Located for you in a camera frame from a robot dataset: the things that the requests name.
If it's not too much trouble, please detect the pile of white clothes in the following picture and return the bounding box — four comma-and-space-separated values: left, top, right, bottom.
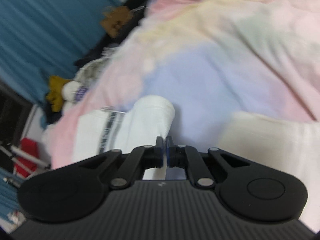
61, 56, 111, 115

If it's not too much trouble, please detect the mustard yellow garment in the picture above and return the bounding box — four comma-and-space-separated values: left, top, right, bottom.
46, 75, 71, 113

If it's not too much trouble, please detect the pastel tie-dye duvet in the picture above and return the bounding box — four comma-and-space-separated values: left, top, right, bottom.
48, 0, 319, 168

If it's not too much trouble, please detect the red cloth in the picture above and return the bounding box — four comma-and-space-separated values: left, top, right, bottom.
13, 138, 41, 178

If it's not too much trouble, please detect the white tripod stand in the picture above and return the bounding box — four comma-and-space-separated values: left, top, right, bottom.
1, 141, 52, 180

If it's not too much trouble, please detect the dark window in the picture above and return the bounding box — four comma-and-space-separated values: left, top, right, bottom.
0, 80, 33, 146

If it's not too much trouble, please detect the blue curtain left of window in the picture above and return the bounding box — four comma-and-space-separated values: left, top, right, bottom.
0, 168, 23, 220

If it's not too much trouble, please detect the blue curtain of window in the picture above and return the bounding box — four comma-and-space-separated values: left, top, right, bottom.
0, 168, 23, 220
1, 0, 120, 104

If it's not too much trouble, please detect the brown paper bag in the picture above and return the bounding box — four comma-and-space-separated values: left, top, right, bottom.
100, 6, 133, 38

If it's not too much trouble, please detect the black bedside chair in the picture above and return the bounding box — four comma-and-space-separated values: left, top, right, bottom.
74, 0, 148, 68

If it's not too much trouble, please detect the blue curtain right of window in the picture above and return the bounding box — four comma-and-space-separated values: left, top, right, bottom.
1, 0, 120, 104

